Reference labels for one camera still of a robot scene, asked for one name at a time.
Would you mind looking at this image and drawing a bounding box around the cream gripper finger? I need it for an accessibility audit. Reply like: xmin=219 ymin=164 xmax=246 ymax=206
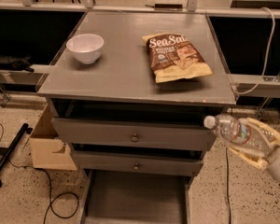
xmin=229 ymin=147 xmax=269 ymax=171
xmin=240 ymin=118 xmax=280 ymax=147

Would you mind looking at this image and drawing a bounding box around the clear plastic water bottle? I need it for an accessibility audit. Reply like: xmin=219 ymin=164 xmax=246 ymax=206
xmin=203 ymin=114 xmax=273 ymax=158

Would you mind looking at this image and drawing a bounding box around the grey middle drawer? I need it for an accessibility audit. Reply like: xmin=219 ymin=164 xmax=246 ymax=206
xmin=72 ymin=151 xmax=203 ymax=176

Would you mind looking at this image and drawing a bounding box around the grey drawer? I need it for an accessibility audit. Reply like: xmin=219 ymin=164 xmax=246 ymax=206
xmin=51 ymin=118 xmax=216 ymax=150
xmin=72 ymin=151 xmax=203 ymax=176
xmin=79 ymin=171 xmax=191 ymax=224

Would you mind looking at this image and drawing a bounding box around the grey top drawer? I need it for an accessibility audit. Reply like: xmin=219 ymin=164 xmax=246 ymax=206
xmin=51 ymin=118 xmax=216 ymax=150

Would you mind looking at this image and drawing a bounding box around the grey drawer cabinet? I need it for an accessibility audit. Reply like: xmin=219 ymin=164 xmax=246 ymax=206
xmin=36 ymin=10 xmax=238 ymax=185

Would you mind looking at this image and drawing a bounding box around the grey bottom drawer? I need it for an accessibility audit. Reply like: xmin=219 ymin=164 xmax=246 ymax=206
xmin=79 ymin=171 xmax=191 ymax=224

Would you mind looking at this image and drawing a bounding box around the brown sea salt chip bag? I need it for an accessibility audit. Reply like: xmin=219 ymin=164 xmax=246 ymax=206
xmin=142 ymin=33 xmax=213 ymax=83

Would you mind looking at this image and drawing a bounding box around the black flat device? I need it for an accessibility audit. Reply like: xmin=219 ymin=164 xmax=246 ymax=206
xmin=154 ymin=4 xmax=183 ymax=11

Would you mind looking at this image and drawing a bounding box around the white bowl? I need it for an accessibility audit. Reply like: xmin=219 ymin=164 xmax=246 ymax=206
xmin=66 ymin=34 xmax=105 ymax=64

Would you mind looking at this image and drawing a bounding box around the cardboard box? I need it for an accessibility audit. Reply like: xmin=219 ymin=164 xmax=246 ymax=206
xmin=29 ymin=105 xmax=77 ymax=171

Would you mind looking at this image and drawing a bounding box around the black metal pole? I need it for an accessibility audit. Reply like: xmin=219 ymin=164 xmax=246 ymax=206
xmin=0 ymin=123 xmax=33 ymax=188

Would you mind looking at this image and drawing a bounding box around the black floor cable right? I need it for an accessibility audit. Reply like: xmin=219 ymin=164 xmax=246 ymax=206
xmin=225 ymin=107 xmax=234 ymax=224

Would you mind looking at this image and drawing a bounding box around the black floor cable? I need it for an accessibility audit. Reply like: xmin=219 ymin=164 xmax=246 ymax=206
xmin=0 ymin=118 xmax=80 ymax=224
xmin=225 ymin=107 xmax=234 ymax=224

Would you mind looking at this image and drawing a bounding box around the white cable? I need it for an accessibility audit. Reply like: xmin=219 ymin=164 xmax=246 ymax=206
xmin=232 ymin=7 xmax=276 ymax=96

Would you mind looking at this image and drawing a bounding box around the black floor cable left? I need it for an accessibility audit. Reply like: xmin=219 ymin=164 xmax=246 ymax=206
xmin=0 ymin=118 xmax=80 ymax=224

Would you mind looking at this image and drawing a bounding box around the black bag on rail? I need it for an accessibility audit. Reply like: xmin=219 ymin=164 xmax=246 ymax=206
xmin=0 ymin=56 xmax=34 ymax=72

